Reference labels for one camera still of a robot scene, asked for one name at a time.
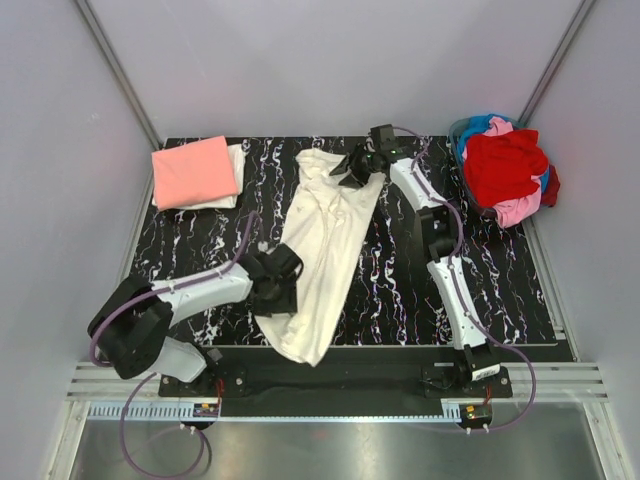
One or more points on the red t shirt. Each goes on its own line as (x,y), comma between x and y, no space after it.
(509,167)

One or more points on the left aluminium frame post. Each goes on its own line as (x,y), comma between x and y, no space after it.
(109,54)

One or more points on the blue t shirt in basket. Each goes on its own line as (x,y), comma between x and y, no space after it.
(501,162)

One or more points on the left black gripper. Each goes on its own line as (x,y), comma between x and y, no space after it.
(286,305)

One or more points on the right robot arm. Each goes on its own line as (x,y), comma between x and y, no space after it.
(441,232)

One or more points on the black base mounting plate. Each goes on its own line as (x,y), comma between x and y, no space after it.
(430,371)

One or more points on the folded white t shirt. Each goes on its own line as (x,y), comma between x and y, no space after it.
(235,175)

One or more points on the aluminium rail front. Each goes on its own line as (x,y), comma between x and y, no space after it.
(554,382)

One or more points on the right aluminium frame post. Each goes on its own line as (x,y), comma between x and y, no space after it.
(561,52)

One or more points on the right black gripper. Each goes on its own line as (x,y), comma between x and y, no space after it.
(356,179)

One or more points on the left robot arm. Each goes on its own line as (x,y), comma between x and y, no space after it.
(132,329)

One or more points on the aluminium frame post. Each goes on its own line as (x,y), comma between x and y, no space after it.
(561,52)
(109,54)

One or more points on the white slotted cable duct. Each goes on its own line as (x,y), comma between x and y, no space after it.
(238,411)

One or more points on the folded pink t shirt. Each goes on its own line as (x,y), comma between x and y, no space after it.
(192,170)

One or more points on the pink t shirt in basket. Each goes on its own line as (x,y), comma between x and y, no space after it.
(511,212)

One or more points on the cream white t shirt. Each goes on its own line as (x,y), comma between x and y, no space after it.
(325,226)

